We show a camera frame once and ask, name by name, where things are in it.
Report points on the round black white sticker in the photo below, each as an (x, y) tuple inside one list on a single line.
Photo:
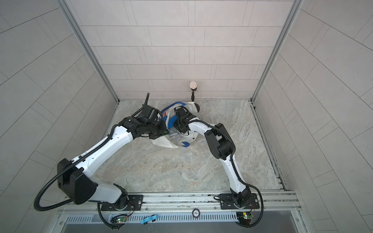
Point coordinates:
[(196, 213)]

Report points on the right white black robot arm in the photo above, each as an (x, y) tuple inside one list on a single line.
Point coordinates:
[(222, 148)]

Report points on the aluminium rail frame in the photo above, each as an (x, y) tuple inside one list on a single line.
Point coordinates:
[(177, 207)]

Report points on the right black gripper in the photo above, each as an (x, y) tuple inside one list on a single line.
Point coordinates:
[(178, 124)]

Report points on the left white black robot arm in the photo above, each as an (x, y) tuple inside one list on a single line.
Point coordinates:
[(76, 183)]

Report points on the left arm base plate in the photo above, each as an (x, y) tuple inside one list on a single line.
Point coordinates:
[(128, 203)]

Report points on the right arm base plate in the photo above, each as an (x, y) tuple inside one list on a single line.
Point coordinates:
[(230, 201)]

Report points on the blue tape strip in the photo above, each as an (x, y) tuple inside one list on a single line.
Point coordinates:
[(148, 219)]

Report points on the left green circuit board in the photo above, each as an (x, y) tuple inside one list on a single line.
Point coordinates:
[(119, 219)]

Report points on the green circuit board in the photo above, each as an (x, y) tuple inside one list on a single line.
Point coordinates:
[(119, 219), (244, 218)]

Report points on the right green circuit board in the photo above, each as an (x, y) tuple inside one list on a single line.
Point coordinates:
[(244, 218)]

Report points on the black stand with round head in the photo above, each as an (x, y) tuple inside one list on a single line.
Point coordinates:
[(193, 86)]

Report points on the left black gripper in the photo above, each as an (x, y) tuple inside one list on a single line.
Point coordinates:
[(163, 131)]

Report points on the white canvas bag blue handles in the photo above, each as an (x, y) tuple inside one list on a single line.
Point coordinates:
[(176, 139)]

